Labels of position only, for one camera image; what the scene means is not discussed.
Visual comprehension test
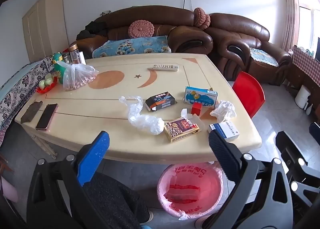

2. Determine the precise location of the red plastic stool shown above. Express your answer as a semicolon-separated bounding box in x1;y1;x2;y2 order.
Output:
232;71;265;119

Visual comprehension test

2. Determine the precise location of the smartphone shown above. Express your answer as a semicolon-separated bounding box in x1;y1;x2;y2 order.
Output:
35;103;58;131

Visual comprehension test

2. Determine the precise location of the blue floral cushion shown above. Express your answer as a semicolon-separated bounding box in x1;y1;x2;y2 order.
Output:
92;35;172;58

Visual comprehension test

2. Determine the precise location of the white remote control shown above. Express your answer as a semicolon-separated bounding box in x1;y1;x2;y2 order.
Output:
147;64;179;72

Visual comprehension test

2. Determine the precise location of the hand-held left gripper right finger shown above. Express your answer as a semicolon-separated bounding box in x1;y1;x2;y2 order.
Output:
201;130;294;229

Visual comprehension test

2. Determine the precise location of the patterned bed cloth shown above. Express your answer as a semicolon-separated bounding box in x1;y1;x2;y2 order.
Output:
0;57;54;144

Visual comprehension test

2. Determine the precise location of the glass jar with gold lid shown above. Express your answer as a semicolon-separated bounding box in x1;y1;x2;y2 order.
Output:
69;43;81;65

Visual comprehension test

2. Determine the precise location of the white and blue small box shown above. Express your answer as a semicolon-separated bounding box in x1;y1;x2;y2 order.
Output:
208;121;240;142

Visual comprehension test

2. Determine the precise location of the red checked tablecloth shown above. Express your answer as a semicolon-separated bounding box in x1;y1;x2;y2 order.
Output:
291;45;320;79

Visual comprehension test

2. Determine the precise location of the crumpled clear plastic bag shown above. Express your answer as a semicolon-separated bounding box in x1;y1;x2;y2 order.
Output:
119;96;165;135

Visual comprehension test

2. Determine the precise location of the black cardboard box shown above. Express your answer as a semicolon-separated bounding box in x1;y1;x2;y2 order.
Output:
145;91;176;112

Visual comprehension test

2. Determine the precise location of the dark wallet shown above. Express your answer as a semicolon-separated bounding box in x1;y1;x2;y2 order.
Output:
20;101;43;123

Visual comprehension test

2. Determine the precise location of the brown leather armchair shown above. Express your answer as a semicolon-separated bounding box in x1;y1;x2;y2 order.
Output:
209;13;293;85

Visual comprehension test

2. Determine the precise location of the blue armchair seat cloth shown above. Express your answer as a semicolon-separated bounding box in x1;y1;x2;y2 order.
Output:
249;47;279;67

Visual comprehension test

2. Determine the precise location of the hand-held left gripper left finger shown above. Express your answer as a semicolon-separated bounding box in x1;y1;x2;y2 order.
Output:
26;131;140;229

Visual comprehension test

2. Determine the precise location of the plastic bag of peanuts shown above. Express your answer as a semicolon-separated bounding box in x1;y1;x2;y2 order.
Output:
58;61;99;92

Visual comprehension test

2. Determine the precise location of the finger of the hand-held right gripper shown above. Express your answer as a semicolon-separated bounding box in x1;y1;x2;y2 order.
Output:
275;131;320;209

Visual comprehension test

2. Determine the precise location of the brown leather sofa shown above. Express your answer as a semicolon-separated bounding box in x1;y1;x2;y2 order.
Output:
75;6;214;59

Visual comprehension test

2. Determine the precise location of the pink trash bin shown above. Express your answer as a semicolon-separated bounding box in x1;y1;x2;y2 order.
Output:
157;161;224;219

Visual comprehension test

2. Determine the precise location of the red fruit tray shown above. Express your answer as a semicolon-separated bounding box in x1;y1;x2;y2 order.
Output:
36;73;60;93

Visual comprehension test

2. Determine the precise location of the person's left leg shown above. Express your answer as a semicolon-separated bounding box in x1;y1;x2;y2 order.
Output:
84;173;151;229

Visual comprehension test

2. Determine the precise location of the white round appliance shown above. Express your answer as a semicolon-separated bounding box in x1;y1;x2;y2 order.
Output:
294;85;312;110

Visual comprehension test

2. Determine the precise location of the crumpled white tissue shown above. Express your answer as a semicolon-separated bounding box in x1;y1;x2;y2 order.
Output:
210;100;237;122

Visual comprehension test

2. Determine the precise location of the pink curtain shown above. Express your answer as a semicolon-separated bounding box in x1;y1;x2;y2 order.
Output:
282;0;300;51

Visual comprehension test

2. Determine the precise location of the black clothing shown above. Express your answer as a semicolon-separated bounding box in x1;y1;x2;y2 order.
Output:
76;21;109;40

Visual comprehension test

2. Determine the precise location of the beige wardrobe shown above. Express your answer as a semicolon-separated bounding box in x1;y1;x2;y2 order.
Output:
22;0;69;63

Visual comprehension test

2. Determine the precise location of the playing card box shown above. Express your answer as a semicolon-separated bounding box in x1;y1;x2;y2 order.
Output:
164;109;209;142

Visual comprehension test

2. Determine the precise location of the blue and white medicine box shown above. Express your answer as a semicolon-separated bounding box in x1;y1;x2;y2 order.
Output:
184;86;218;109

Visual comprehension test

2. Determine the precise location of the window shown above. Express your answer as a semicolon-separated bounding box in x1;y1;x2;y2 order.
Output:
295;0;320;54

